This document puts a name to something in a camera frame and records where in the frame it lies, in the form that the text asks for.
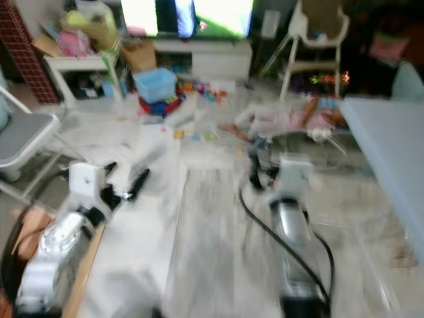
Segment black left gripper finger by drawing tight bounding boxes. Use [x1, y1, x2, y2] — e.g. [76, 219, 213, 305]
[131, 168, 150, 198]

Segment child in pink shirt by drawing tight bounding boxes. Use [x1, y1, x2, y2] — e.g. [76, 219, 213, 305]
[215, 96, 348, 143]

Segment red blue toy pile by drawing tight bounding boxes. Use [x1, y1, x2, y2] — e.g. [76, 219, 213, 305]
[138, 96, 183, 120]

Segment blue storage tub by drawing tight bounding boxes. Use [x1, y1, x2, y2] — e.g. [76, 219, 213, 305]
[134, 66, 178, 105]

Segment grey seat metal chair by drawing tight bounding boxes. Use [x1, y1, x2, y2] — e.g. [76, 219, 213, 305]
[0, 83, 64, 199]

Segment brown paper bag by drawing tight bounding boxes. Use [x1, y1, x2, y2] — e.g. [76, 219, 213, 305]
[121, 40, 158, 74]

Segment white tv stand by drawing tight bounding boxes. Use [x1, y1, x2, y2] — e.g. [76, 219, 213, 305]
[156, 38, 252, 81]

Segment white shelf table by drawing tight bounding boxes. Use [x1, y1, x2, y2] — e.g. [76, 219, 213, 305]
[43, 53, 127, 110]

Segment white high chair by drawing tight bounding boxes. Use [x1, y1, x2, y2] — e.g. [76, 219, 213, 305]
[262, 0, 352, 100]

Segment pink patterned bag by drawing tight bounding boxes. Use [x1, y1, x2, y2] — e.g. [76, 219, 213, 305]
[56, 30, 95, 59]

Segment yellow green bag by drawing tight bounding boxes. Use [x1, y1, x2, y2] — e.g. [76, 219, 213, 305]
[65, 10, 117, 54]

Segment red grid pattern panel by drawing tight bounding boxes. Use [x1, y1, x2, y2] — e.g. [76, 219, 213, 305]
[0, 0, 64, 105]

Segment bright television screen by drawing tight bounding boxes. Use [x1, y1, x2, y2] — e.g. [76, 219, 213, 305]
[121, 0, 256, 39]

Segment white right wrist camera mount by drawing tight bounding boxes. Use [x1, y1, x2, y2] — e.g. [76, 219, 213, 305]
[277, 158, 315, 201]

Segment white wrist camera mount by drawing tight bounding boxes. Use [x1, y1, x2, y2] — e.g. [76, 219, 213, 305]
[70, 162, 108, 205]
[277, 158, 315, 201]

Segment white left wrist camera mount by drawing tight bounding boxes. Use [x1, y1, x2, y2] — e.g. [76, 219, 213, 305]
[70, 162, 108, 205]

